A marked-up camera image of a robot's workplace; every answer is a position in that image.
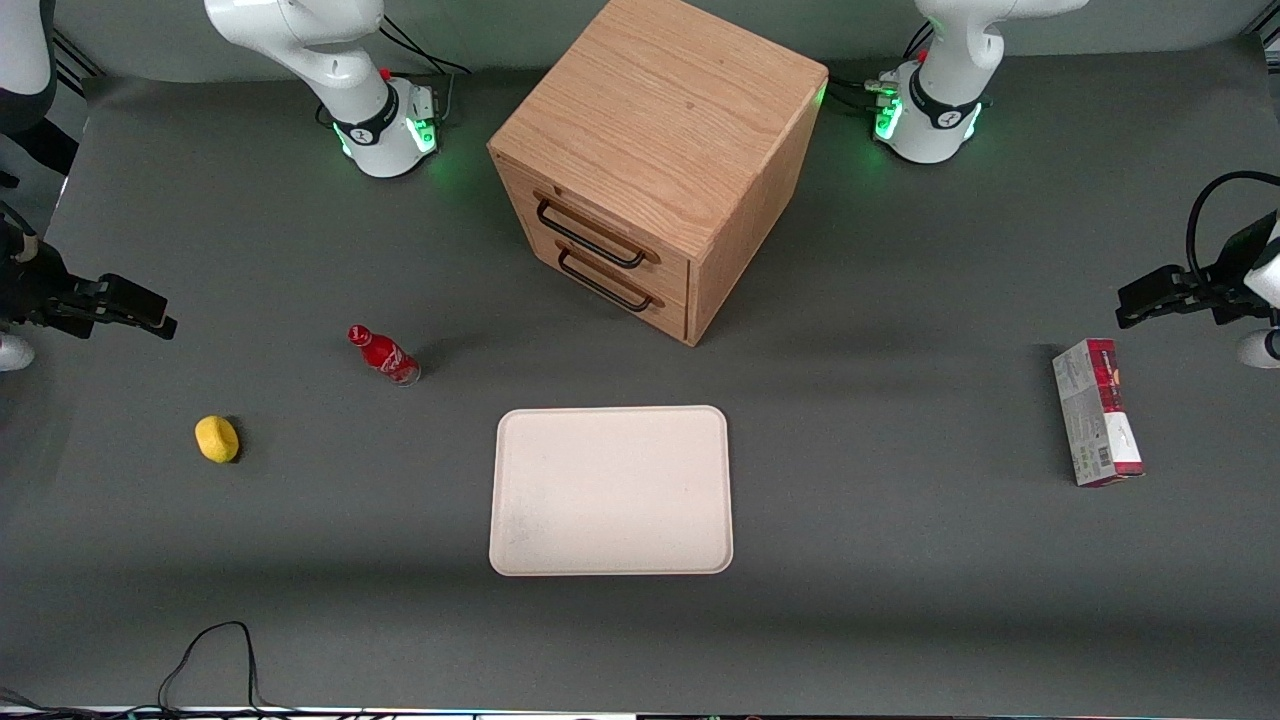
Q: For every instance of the black equipment block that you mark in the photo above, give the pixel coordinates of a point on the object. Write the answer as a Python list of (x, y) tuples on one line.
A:
[(55, 150)]

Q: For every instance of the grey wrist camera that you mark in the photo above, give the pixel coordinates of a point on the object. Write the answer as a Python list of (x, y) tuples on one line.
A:
[(1260, 348), (14, 352)]

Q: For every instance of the black aluminium frame strut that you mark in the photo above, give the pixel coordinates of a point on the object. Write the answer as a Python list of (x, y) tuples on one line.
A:
[(78, 55)]

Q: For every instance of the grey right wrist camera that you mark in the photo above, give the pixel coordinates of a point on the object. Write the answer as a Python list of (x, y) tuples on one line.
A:
[(14, 352)]

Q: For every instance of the red soda bottle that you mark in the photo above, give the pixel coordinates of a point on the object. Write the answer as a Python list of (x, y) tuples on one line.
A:
[(385, 356)]

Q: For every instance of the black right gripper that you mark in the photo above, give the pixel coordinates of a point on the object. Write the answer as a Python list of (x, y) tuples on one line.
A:
[(32, 291)]

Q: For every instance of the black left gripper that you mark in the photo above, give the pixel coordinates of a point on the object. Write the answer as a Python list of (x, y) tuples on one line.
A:
[(1222, 278)]

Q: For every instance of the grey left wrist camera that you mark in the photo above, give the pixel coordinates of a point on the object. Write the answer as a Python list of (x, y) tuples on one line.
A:
[(1260, 348)]

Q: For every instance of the oak wooden drawer cabinet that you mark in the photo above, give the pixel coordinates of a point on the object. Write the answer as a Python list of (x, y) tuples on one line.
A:
[(660, 110)]

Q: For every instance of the grey and red carton box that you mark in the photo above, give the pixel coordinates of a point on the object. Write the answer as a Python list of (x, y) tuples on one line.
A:
[(1095, 420)]

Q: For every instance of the yellow lemon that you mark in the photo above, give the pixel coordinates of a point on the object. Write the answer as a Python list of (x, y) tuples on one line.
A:
[(217, 439)]

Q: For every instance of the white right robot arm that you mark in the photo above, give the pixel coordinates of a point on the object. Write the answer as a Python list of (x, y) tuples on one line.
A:
[(340, 60)]

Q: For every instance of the beige plastic tray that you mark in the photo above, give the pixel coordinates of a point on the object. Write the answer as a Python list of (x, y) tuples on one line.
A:
[(610, 490)]

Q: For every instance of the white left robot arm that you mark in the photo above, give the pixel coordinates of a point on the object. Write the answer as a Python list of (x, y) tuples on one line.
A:
[(940, 110)]

